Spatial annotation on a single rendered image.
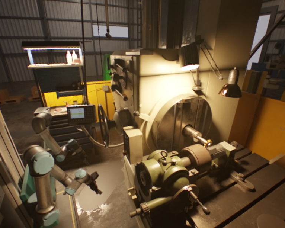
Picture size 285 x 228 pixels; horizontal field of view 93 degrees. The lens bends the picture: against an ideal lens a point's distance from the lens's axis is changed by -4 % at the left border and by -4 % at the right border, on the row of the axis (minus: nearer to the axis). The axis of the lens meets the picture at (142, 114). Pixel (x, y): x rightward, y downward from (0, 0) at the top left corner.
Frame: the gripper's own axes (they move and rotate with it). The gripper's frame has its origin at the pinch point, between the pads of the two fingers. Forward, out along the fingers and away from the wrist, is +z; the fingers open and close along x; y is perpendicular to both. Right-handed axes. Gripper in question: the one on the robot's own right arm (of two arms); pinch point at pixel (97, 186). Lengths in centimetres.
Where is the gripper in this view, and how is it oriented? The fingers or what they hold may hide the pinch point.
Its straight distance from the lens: 151.9
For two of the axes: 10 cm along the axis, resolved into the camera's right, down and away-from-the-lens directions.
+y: -7.5, 5.7, -3.4
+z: 2.4, 7.0, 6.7
